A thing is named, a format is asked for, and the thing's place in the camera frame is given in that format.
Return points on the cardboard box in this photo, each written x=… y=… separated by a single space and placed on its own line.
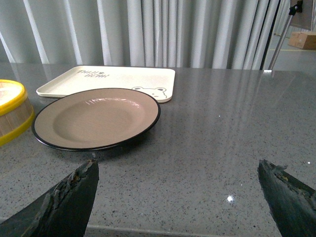
x=303 y=40

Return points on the brown plate with black rim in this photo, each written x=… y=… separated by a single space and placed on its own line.
x=96 y=119

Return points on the grey pleated curtain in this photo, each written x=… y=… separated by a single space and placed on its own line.
x=220 y=34

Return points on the yellow rimmed bamboo steamer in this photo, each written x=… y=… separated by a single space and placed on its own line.
x=16 y=111

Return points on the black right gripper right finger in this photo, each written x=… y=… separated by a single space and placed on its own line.
x=292 y=203

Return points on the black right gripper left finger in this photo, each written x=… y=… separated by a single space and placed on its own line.
x=62 y=211

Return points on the metal tripod leg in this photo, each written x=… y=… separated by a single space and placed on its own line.
x=298 y=7

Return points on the cream bear serving tray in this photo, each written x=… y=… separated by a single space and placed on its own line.
x=156 y=82

